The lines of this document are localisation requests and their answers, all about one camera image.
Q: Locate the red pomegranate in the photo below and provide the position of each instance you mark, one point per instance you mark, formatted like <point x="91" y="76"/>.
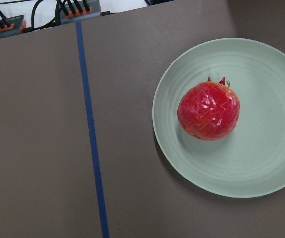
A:
<point x="210" y="110"/>

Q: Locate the green plate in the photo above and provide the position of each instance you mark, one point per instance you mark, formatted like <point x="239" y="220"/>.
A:
<point x="250" y="162"/>

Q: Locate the far orange usb hub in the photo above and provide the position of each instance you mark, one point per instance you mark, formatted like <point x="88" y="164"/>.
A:
<point x="3" y="26"/>

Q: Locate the near orange usb hub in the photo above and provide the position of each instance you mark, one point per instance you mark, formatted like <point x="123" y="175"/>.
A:
<point x="68" y="9"/>

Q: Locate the orange usb hub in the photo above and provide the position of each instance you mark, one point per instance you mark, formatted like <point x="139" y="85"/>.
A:
<point x="3" y="26"/>
<point x="68" y="9"/>

